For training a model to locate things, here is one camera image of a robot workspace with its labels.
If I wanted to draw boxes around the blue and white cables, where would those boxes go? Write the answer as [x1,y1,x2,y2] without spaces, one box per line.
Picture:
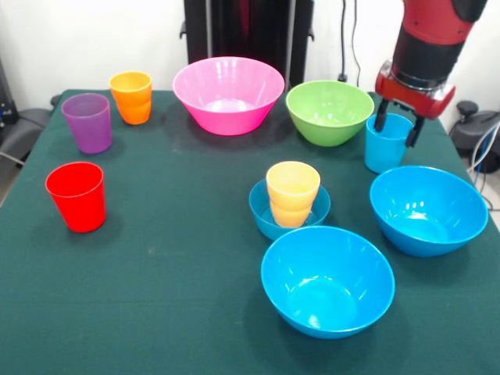
[466,119,500,210]

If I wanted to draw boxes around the green bowl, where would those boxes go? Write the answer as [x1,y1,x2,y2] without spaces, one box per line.
[285,80,376,148]

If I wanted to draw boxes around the large blue bowl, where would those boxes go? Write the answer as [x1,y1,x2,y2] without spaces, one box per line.
[370,165,490,258]
[260,225,396,340]

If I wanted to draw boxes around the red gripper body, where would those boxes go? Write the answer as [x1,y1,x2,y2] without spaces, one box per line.
[374,59,457,120]

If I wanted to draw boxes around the orange cup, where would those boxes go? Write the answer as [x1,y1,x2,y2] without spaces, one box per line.
[108,70,153,126]

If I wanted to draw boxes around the black chair base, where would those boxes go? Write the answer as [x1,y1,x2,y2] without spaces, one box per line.
[448,100,500,175]

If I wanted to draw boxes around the yellow cup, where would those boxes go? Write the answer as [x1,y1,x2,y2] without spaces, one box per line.
[266,160,322,229]

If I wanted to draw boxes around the dark green tablecloth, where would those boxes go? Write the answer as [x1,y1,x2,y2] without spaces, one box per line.
[0,88,500,375]

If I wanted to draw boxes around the purple cup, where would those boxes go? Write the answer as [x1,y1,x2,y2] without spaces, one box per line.
[61,92,113,155]

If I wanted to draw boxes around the red cup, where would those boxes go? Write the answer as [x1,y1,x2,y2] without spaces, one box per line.
[45,161,107,234]

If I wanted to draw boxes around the blue cup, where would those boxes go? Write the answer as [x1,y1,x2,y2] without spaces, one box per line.
[364,113,414,174]

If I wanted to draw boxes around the pink bowl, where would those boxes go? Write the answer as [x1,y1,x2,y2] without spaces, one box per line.
[172,56,286,137]

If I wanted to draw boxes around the black wall cable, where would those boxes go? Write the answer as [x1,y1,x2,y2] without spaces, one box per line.
[335,0,376,95]

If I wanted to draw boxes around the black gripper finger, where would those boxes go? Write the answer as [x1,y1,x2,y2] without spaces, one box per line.
[405,115,426,148]
[373,98,390,132]

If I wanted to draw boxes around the small blue bowl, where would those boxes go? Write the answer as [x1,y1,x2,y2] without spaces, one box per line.
[248,177,332,241]

